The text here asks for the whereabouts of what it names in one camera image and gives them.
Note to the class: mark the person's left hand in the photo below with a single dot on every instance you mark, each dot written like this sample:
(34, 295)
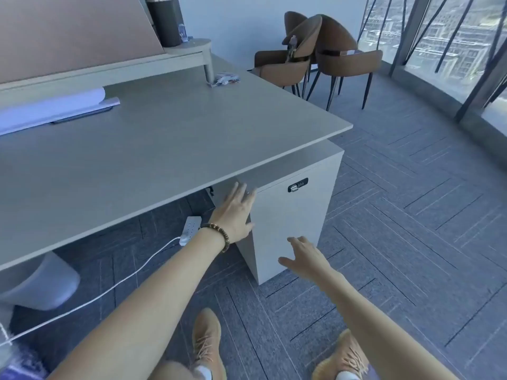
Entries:
(233, 217)

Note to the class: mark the person's right hand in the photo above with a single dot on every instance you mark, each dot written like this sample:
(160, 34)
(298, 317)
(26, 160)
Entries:
(307, 259)

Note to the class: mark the white cabinet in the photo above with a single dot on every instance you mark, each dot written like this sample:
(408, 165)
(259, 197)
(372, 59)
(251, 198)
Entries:
(293, 225)

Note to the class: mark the person's right forearm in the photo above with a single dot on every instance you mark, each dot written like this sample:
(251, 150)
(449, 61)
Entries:
(380, 332)

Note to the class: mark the person's left forearm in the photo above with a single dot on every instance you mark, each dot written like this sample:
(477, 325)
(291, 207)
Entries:
(150, 300)

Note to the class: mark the person's right tan shoe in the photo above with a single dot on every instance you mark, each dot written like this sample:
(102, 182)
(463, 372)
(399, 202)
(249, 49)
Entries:
(344, 356)

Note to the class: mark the person's tan shoe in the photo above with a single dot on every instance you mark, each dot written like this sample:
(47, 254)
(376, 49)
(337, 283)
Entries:
(208, 336)
(344, 356)

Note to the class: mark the person's left tan shoe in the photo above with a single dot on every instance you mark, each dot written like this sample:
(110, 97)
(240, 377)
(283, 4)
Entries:
(208, 336)

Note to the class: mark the white power strip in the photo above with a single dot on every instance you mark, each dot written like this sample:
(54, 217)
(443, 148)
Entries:
(190, 230)

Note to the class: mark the black combination lock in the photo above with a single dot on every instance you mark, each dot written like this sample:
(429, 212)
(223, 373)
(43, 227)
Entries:
(298, 185)

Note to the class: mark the grey wooden table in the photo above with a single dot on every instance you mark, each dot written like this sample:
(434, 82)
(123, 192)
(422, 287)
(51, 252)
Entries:
(158, 154)

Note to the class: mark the clear plastic bag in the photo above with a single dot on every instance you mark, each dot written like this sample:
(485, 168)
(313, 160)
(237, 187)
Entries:
(225, 79)

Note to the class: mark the brown upholstered chair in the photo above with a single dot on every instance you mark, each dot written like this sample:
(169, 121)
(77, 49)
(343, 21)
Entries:
(344, 63)
(294, 21)
(289, 71)

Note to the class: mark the clear water bottle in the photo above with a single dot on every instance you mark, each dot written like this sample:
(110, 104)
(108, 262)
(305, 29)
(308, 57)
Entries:
(292, 45)

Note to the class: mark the beige desk shelf riser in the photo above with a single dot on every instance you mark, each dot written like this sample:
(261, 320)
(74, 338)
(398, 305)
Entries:
(119, 69)

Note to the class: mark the small clear plastic item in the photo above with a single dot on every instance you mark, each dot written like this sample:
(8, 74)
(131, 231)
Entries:
(183, 33)

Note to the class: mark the grey round waste bin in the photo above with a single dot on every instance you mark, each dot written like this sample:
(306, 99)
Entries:
(43, 284)

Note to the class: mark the dark insulated bottle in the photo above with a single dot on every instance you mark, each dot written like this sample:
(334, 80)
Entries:
(164, 19)

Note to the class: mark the large curled white sheet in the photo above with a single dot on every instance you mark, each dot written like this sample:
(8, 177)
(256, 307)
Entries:
(47, 108)

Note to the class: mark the brown desk partition panel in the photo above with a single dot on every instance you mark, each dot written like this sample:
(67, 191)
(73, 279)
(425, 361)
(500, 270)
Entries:
(71, 31)

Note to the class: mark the grey window frame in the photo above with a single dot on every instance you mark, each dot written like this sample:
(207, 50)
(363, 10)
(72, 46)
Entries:
(410, 31)

